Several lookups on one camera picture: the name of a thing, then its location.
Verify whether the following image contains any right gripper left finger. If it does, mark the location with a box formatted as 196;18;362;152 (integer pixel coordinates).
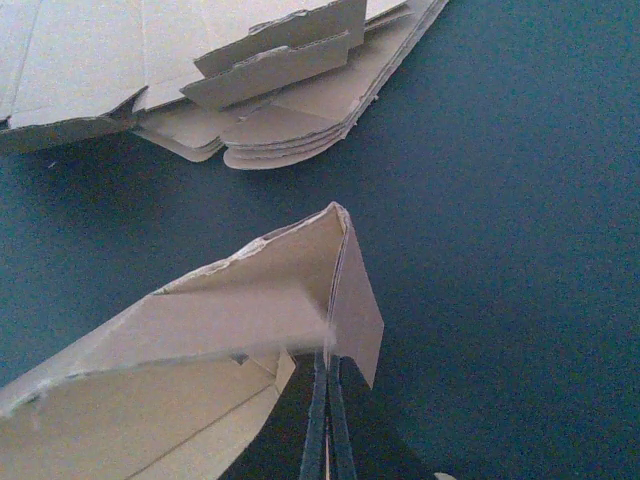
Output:
299;351;327;480

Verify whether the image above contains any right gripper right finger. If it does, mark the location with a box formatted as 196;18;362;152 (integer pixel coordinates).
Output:
327;355;357;480

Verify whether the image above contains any stack of flat cardboard blanks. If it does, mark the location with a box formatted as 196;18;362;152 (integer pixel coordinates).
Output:
133;1;446;170

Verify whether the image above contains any cardboard box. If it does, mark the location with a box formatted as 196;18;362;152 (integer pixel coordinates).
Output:
1;203;384;479

